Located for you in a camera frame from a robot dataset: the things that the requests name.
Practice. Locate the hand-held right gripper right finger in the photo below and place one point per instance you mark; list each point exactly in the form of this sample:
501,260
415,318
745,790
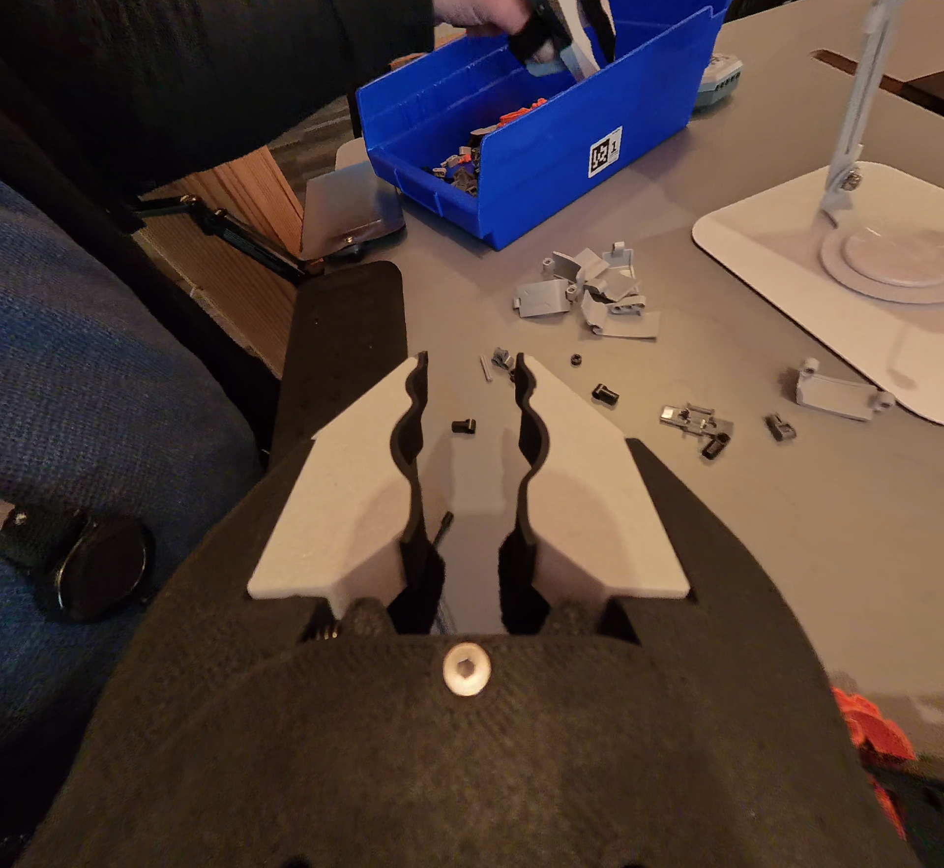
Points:
597,506

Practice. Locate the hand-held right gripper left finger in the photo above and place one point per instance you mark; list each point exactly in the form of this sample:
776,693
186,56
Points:
346,506

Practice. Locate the blue parts bin with tag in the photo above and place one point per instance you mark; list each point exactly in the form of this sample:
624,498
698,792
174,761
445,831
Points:
546,167

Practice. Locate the building block robot chassis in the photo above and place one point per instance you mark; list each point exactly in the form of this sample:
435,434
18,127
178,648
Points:
870,728

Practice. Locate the short black pin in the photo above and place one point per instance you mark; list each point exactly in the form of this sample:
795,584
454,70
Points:
443,525
463,426

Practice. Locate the black pin connector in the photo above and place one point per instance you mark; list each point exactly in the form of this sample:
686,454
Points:
715,446
605,394

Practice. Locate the grey clip block piece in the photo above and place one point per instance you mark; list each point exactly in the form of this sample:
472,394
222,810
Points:
689,419

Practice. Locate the grey electronic block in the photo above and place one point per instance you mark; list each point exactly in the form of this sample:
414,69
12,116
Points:
717,82

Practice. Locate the dark perforated mat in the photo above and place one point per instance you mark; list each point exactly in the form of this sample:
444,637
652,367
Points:
339,351

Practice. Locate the heap of small block parts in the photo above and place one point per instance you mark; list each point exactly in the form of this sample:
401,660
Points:
464,160

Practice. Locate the small grey connector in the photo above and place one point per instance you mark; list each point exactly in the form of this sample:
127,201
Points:
504,360

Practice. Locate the pile of light grey panels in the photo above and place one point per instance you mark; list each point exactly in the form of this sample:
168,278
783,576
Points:
619,318

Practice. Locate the dark grey pin connector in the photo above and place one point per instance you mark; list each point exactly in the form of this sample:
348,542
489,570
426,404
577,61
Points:
779,427

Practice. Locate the black wristwatch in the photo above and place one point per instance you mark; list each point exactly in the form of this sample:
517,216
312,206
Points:
96,565

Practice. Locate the person's leg in jeans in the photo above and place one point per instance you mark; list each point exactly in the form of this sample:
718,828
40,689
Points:
110,381

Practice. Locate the light grey panel piece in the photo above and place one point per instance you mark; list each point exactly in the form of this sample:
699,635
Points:
844,392

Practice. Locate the grey metal plate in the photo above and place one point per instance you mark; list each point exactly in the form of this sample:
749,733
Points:
346,204

